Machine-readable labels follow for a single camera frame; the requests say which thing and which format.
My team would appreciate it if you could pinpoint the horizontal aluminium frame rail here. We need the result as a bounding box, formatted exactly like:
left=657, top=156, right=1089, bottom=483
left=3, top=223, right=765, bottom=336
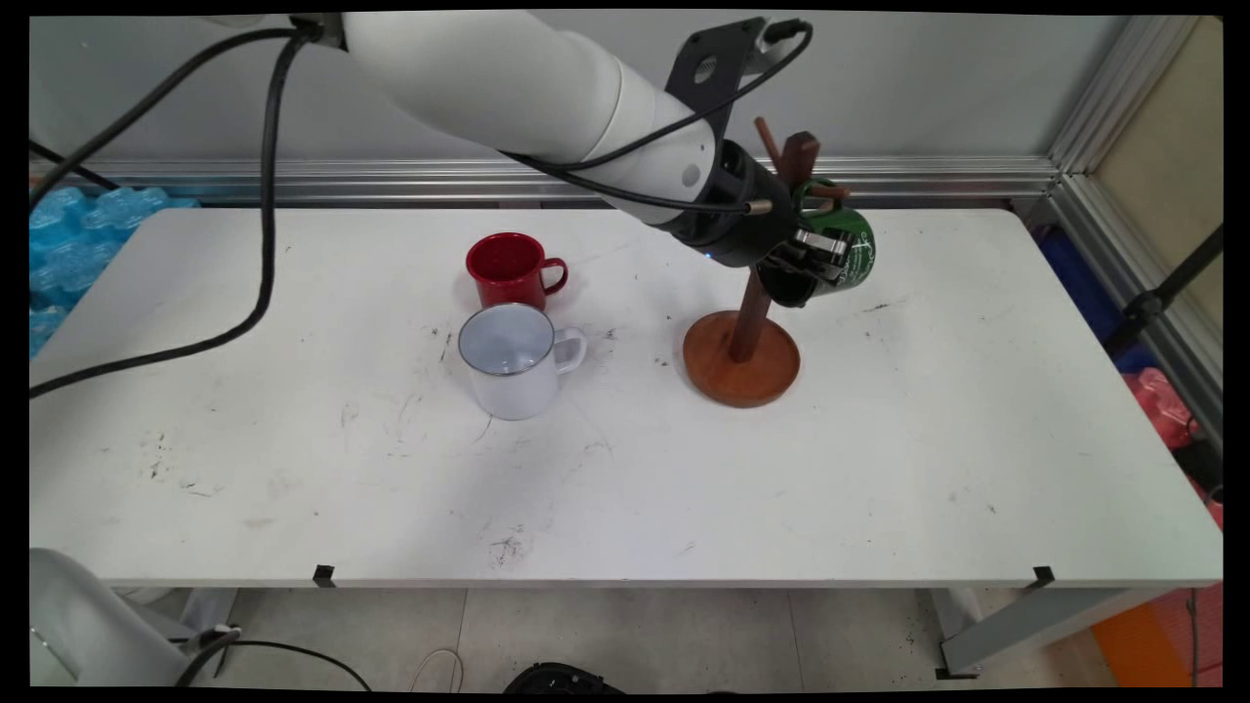
left=29, top=156, right=1061, bottom=209

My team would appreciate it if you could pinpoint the black background cable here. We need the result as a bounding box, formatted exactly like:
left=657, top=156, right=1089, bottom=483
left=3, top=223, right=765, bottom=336
left=29, top=140, right=120, bottom=190

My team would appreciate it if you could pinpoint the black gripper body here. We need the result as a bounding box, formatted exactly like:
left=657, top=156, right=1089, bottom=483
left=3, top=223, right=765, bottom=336
left=674, top=145, right=800, bottom=269

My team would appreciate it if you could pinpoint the aluminium side frame rail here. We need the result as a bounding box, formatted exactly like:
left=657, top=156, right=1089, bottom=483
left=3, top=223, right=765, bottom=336
left=1053, top=174, right=1224, bottom=452

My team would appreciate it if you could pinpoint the grey table leg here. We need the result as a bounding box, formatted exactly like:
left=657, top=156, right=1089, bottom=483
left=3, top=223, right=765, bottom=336
left=918, top=586, right=1173, bottom=681

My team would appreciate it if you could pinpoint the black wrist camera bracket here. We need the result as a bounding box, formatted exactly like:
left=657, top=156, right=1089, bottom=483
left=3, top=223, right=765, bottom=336
left=664, top=17, right=772, bottom=149

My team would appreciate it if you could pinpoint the blue plastic bag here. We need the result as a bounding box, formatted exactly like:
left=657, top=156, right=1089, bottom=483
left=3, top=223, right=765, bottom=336
left=1035, top=229, right=1155, bottom=374

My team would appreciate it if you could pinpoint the red plastic bag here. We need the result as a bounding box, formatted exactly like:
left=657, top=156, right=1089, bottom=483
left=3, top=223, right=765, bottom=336
left=1121, top=367, right=1224, bottom=530

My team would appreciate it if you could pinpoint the green enamel mug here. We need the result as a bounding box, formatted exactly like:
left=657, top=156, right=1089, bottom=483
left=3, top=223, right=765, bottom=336
left=757, top=179, right=877, bottom=309

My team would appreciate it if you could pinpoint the black camera cable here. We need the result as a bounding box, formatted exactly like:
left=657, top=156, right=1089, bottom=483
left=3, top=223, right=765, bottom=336
left=576, top=18, right=814, bottom=175

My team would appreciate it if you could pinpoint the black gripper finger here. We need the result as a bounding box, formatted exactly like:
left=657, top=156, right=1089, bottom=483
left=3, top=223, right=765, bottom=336
left=793, top=229, right=851, bottom=286
left=762, top=244, right=816, bottom=292

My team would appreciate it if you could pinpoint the black floor cable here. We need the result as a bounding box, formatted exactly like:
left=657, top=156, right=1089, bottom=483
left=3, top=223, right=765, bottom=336
left=176, top=625, right=374, bottom=690

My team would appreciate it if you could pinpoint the blue bubble wrap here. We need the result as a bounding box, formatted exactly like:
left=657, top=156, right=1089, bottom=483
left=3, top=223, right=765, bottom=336
left=29, top=186, right=201, bottom=357

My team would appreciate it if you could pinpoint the white cord loop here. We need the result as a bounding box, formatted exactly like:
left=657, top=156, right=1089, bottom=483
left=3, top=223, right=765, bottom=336
left=408, top=647, right=466, bottom=692

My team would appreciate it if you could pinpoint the thin black hanging cable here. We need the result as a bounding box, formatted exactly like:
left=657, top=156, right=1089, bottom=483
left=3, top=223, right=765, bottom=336
left=29, top=24, right=304, bottom=211

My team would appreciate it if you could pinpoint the thick black hanging cable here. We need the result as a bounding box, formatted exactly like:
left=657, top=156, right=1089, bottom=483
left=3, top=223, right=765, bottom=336
left=29, top=24, right=323, bottom=399

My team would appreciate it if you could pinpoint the orange box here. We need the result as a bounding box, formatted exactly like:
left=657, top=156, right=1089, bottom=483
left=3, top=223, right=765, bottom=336
left=1090, top=584, right=1224, bottom=688

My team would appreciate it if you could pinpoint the grey white robot base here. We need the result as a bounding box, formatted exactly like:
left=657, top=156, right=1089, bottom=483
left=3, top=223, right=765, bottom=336
left=29, top=547, right=235, bottom=688

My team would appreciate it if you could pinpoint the red enamel mug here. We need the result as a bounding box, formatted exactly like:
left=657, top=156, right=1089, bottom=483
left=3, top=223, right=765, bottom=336
left=465, top=232, right=569, bottom=311

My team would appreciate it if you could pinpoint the upright aluminium frame post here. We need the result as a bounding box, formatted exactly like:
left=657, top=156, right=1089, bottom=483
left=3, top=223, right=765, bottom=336
left=1048, top=15, right=1200, bottom=177

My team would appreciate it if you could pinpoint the white enamel mug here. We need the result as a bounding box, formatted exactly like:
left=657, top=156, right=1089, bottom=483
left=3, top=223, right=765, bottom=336
left=457, top=303, right=588, bottom=422

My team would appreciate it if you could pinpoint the black tripod leg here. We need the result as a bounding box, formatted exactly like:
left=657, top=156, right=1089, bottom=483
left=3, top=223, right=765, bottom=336
left=1104, top=225, right=1224, bottom=357

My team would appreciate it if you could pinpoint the brown wooden mug tree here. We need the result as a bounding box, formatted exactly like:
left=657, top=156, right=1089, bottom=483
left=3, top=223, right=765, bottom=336
left=683, top=117, right=851, bottom=409

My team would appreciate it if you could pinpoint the black object on floor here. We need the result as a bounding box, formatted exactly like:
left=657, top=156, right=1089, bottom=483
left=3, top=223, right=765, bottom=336
left=502, top=662, right=626, bottom=694

